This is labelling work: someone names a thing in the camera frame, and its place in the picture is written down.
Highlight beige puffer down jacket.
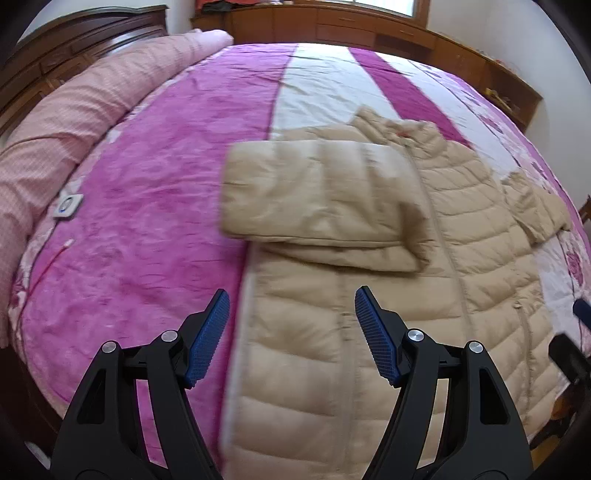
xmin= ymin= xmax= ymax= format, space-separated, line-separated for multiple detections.
xmin=221 ymin=107 xmax=571 ymax=479

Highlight red clothes on cabinet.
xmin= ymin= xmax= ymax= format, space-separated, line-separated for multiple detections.
xmin=195 ymin=0 xmax=263 ymax=14

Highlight wooden chair beside bed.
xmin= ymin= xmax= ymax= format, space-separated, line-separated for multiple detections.
xmin=578 ymin=195 xmax=591 ymax=224

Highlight magenta white floral bedspread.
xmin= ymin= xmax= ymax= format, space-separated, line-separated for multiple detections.
xmin=8 ymin=43 xmax=590 ymax=472

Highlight white square controller device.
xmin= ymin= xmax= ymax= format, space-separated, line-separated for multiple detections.
xmin=52 ymin=194 xmax=84 ymax=220

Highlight pink checkered rolled quilt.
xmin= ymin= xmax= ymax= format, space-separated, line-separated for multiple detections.
xmin=1 ymin=30 xmax=233 ymax=347

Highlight brown wooden cabinet row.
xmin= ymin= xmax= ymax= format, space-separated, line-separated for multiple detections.
xmin=190 ymin=1 xmax=543 ymax=131

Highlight dark wooden headboard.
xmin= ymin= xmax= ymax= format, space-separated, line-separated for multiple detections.
xmin=1 ymin=5 xmax=168 ymax=141

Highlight window with wooden frame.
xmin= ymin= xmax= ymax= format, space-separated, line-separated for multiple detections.
xmin=328 ymin=0 xmax=431 ymax=27

